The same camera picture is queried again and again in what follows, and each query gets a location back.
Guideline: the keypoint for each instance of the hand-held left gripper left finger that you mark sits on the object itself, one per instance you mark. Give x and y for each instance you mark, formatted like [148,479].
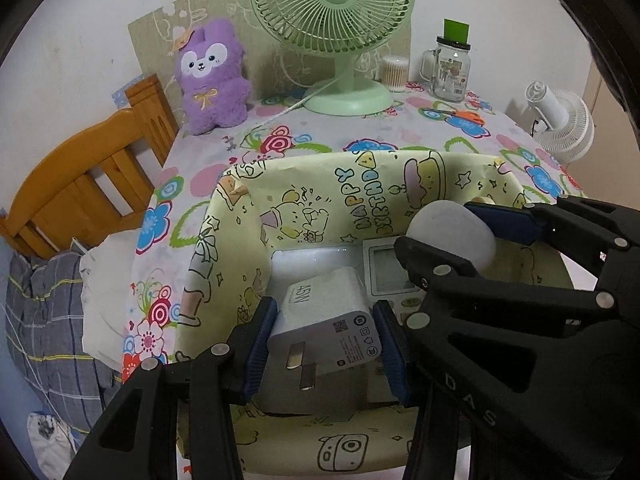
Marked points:
[257,355]

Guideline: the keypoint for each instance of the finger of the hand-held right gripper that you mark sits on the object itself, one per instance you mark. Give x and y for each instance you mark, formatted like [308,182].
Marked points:
[440,271]
[510,222]

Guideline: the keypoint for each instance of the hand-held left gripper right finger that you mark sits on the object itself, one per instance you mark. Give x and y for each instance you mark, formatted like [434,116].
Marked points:
[395,360]

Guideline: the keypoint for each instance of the white round case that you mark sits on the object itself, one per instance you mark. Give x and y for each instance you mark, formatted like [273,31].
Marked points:
[450,230]

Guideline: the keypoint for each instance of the large white charger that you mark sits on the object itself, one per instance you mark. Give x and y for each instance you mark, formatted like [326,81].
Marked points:
[325,320]

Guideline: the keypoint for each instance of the yellow cartoon printed storage box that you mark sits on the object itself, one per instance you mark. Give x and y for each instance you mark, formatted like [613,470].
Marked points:
[325,195]

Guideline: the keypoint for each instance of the white remote control with display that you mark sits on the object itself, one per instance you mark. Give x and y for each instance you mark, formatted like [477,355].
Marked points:
[385,270]

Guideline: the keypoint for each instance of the white rectangular device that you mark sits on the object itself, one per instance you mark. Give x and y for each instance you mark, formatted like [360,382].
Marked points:
[310,265]

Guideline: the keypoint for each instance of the white clip fan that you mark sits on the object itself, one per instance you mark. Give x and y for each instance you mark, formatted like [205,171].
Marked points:
[565,130]

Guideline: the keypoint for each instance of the beige wardrobe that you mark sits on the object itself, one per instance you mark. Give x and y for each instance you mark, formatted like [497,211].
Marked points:
[607,110]

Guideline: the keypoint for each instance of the glass jar mug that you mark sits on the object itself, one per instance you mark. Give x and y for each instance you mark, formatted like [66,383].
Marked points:
[450,77]

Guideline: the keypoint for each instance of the cotton swab container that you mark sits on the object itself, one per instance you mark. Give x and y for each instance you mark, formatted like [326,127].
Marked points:
[395,75]

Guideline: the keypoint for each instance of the floral tablecloth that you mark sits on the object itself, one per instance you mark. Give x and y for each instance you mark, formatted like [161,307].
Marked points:
[200,175]

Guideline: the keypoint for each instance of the green plastic insert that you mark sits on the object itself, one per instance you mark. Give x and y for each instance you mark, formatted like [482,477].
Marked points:
[455,30]

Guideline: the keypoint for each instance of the plaid pillow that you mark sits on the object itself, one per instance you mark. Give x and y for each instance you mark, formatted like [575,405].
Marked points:
[45,300]

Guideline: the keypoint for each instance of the white grey cloth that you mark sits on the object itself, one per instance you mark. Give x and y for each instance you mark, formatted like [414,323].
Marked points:
[50,440]

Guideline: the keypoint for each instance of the purple plush toy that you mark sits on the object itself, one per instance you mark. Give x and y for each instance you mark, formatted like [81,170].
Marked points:
[210,95]

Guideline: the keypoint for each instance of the green desk fan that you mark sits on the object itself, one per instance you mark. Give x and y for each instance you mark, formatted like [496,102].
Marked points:
[330,5]

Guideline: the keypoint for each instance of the beige cartoon printed board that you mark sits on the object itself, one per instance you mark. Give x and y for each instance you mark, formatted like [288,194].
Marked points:
[150,35]

